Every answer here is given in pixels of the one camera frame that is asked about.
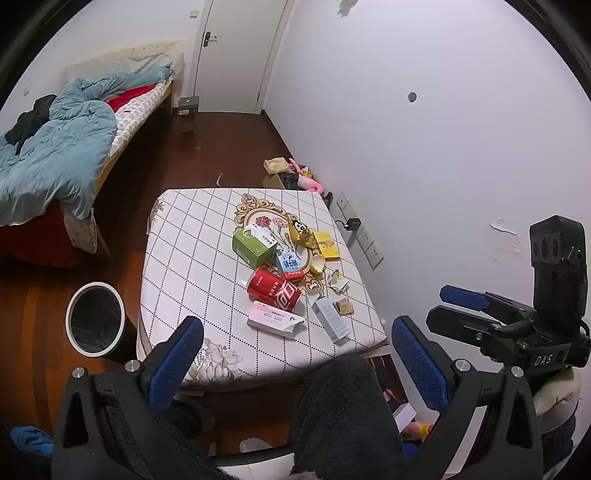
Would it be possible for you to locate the pink white paper box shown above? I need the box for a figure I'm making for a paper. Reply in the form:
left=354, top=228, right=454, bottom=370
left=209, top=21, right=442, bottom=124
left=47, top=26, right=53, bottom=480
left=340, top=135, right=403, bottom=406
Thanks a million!
left=247, top=301, right=305, bottom=339

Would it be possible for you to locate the red soda can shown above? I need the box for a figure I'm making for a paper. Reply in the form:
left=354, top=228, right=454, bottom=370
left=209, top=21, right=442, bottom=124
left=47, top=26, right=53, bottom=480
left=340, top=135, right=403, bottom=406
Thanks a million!
left=246, top=267, right=301, bottom=311

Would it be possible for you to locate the green cardboard box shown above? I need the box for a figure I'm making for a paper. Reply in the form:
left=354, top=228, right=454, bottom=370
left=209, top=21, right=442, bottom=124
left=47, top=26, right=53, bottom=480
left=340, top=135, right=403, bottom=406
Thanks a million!
left=231, top=224, right=277, bottom=269

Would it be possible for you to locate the blue white milk carton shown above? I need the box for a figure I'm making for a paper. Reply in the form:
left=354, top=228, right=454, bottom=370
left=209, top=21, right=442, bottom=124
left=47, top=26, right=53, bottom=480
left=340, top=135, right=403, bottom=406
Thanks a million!
left=276, top=248, right=305, bottom=282

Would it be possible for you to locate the yellow fruit peel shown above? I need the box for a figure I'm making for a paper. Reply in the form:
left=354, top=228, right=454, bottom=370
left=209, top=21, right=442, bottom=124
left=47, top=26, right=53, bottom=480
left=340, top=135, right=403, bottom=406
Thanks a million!
left=310, top=253, right=325, bottom=277

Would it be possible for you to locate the yellow panda snack bag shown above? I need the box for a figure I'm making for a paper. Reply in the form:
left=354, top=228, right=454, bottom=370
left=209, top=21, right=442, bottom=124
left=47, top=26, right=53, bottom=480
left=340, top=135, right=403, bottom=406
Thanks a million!
left=288, top=220, right=311, bottom=248

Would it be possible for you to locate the yellow cigarette box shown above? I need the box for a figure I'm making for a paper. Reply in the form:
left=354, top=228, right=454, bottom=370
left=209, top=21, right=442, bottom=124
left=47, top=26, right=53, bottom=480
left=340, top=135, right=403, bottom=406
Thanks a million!
left=312, top=231, right=341, bottom=261

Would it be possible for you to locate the white round trash bin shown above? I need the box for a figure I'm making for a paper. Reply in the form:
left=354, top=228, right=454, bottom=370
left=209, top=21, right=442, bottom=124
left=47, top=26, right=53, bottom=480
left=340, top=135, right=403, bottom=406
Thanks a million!
left=65, top=282, right=137, bottom=364

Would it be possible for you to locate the white patterned table cloth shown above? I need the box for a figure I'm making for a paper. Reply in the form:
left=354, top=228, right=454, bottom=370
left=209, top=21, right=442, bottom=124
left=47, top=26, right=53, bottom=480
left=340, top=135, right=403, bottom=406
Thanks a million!
left=136, top=188, right=387, bottom=391

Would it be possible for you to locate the black fuzzy sleeve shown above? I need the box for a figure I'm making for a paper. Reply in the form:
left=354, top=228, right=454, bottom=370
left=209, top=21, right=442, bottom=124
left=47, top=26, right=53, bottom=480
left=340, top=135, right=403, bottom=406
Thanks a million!
left=290, top=354, right=406, bottom=479

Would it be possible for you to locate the brown cracker wrapper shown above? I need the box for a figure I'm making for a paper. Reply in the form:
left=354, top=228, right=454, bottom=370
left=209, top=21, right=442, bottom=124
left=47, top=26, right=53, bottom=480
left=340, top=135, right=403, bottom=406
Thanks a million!
left=334, top=298, right=355, bottom=316

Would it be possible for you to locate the white grey slim box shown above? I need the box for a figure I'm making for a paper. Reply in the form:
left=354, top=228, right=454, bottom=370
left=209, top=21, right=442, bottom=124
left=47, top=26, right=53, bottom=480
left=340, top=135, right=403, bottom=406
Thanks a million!
left=311, top=297, right=351, bottom=343

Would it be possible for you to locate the black power adapter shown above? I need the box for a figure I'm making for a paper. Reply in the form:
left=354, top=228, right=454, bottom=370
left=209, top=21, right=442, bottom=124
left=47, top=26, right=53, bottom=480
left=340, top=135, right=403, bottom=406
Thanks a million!
left=335, top=217, right=362, bottom=232

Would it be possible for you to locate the blue cloth on floor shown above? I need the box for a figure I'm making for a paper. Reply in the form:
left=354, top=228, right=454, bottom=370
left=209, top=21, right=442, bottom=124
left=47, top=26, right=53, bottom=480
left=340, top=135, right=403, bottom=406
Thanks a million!
left=10, top=426, right=54, bottom=458

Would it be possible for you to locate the pink plush toy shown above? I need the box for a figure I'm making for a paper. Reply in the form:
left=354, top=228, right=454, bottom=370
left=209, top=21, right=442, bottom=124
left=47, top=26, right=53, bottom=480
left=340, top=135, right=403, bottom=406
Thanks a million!
left=288, top=158, right=324, bottom=194

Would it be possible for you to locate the light blue duvet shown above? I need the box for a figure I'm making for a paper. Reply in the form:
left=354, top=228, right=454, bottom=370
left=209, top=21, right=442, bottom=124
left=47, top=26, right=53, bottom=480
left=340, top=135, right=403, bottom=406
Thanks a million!
left=1, top=65, right=171, bottom=226

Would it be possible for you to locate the wooden bed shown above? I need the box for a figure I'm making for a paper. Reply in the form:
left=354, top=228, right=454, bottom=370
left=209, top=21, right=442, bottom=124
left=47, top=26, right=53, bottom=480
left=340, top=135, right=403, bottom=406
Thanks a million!
left=1, top=41, right=184, bottom=267

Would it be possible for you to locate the small wooden stool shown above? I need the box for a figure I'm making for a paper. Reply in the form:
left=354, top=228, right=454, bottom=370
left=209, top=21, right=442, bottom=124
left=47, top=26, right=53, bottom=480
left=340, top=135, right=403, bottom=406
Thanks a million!
left=177, top=96, right=200, bottom=133

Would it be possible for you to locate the red bed sheet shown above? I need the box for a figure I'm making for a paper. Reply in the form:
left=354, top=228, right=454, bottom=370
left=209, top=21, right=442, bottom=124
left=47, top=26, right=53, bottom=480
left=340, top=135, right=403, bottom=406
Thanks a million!
left=105, top=84, right=156, bottom=113

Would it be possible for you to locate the black clothing on bed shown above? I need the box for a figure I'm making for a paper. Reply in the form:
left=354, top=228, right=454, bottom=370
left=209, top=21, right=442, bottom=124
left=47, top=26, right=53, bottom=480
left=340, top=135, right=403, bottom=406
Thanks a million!
left=5, top=94, right=57, bottom=155

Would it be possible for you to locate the white door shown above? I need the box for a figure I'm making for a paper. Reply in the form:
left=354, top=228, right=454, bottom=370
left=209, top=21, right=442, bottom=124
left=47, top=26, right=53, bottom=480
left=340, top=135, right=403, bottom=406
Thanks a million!
left=194, top=0, right=294, bottom=114

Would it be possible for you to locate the white wall socket strip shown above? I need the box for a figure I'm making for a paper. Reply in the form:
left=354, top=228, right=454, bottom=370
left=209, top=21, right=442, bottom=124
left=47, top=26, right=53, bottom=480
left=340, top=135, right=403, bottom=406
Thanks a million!
left=337, top=192, right=384, bottom=270

